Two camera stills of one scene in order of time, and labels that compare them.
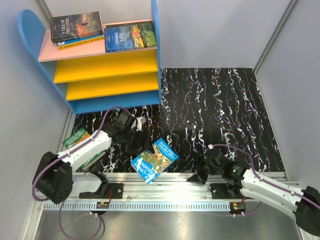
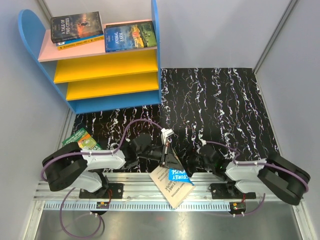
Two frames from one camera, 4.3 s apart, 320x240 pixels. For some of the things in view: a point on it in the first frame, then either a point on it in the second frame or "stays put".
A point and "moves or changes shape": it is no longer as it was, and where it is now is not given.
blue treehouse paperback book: (80, 42) stays put
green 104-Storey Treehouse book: (77, 137) stays put
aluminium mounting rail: (174, 187) stays put
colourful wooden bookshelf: (91, 80) stays put
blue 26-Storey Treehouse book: (150, 165) moves or changes shape
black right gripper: (198, 178) -> (189, 167)
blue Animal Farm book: (124, 36) stays put
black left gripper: (141, 145) -> (171, 162)
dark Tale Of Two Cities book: (72, 27) stays put
